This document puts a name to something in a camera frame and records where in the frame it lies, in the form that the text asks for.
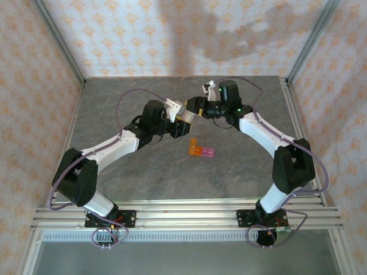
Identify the pill bottle with orange label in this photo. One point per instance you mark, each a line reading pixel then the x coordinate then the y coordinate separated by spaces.
pixel 187 116

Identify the orange and pink pill organizer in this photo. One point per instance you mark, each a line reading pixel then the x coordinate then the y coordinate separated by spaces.
pixel 205 151

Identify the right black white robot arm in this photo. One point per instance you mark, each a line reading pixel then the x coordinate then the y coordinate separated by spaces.
pixel 263 131

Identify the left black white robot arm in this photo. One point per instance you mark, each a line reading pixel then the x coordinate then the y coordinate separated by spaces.
pixel 114 147

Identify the small circuit board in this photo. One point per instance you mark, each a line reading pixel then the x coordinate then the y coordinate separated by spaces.
pixel 284 229

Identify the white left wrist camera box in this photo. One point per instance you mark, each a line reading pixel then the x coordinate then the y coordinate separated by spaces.
pixel 173 110

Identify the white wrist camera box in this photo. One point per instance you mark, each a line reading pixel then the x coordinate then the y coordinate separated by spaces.
pixel 173 110
pixel 210 91

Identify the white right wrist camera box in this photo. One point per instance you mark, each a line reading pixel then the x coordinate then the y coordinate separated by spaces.
pixel 210 91

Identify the aluminium table side rail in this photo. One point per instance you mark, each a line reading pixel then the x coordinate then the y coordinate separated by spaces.
pixel 75 114
pixel 293 109

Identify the long aluminium mounting rail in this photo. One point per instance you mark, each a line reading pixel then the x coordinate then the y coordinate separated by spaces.
pixel 186 215

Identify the aluminium frame post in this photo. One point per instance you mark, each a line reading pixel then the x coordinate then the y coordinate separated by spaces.
pixel 312 43
pixel 62 43

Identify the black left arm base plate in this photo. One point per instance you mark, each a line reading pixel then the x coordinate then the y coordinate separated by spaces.
pixel 129 219

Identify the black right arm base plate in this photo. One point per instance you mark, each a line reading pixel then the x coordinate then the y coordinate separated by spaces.
pixel 243 219

